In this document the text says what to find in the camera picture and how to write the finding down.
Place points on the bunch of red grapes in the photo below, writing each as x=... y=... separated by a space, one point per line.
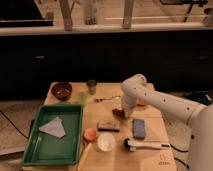
x=118 y=113

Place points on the dark red bowl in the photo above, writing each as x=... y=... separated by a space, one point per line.
x=62 y=90

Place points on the white handled dish brush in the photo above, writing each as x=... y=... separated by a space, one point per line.
x=133 y=145

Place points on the small dark jar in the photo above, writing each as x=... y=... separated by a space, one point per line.
x=91 y=84

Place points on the white paper cup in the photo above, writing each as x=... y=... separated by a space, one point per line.
x=106 y=142

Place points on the blue sponge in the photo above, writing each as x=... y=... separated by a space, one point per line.
x=139 y=128

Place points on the green leafy toy vegetable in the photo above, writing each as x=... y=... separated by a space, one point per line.
x=82 y=98

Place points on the black rectangular eraser block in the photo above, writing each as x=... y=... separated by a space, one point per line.
x=107 y=125

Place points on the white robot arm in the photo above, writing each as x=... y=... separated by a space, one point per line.
x=197 y=116

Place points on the orange ball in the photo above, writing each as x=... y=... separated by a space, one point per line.
x=89 y=134

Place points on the green plastic tray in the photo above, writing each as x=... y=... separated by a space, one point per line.
x=46 y=150

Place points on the yellow banana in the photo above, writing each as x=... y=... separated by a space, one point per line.
x=84 y=157

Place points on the orange bowl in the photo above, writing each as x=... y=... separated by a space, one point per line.
x=141 y=103

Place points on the grey folded cloth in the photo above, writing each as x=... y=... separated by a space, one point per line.
x=54 y=128

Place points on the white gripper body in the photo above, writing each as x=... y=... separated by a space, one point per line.
x=128 y=107

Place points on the metal spoon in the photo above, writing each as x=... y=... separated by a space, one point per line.
x=104 y=99

